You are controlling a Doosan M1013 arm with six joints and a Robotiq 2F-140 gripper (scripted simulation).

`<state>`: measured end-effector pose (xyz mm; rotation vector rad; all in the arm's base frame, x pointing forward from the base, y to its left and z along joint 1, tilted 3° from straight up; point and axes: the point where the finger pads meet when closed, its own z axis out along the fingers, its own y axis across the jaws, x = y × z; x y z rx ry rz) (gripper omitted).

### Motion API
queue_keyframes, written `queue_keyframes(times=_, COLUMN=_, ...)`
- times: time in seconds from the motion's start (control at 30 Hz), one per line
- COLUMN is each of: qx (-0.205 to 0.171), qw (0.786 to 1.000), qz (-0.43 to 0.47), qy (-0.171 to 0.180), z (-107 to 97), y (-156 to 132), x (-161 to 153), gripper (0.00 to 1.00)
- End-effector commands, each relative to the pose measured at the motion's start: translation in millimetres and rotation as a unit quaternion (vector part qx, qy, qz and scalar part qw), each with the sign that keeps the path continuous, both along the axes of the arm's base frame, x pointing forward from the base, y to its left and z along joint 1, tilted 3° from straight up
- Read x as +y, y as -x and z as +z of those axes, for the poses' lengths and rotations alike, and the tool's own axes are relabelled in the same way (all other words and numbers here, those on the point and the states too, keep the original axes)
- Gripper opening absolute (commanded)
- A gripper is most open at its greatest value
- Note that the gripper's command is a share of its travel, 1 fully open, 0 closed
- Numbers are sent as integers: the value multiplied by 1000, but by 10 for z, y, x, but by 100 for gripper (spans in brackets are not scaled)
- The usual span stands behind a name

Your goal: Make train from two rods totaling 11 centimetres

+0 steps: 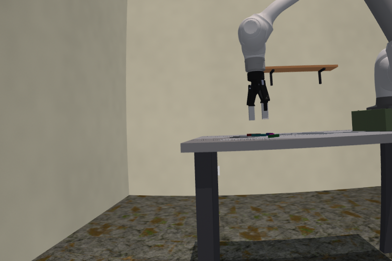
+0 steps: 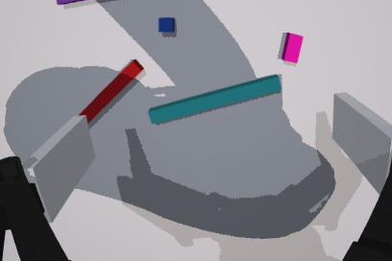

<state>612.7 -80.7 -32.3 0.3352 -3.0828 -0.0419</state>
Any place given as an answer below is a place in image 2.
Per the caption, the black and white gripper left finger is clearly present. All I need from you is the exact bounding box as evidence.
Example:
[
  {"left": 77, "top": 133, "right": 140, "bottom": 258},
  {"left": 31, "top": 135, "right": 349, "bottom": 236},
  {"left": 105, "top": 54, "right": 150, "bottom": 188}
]
[{"left": 0, "top": 115, "right": 95, "bottom": 261}]

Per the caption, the turquoise rod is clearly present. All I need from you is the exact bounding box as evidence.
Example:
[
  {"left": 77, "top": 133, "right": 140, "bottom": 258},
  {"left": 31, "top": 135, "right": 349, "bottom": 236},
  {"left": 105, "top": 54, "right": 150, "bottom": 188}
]
[{"left": 148, "top": 74, "right": 282, "bottom": 124}]

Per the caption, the small dark blue block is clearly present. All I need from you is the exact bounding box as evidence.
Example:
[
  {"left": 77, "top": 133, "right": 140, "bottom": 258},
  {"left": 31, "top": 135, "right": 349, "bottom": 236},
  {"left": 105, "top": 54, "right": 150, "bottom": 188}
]
[{"left": 159, "top": 17, "right": 175, "bottom": 32}]

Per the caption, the magenta rectangular block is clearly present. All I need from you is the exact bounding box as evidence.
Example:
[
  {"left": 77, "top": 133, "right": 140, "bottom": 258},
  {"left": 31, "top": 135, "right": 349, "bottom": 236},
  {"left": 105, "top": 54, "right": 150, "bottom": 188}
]
[{"left": 282, "top": 33, "right": 303, "bottom": 63}]

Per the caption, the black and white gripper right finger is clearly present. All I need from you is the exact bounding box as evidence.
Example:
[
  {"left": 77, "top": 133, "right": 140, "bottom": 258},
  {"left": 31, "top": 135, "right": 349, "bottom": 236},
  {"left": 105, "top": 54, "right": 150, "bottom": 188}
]
[{"left": 332, "top": 92, "right": 392, "bottom": 261}]

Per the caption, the dark red rod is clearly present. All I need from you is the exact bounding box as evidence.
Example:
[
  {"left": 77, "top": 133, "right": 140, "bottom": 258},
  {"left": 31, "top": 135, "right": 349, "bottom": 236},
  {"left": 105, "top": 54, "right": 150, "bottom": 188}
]
[{"left": 79, "top": 59, "right": 144, "bottom": 123}]

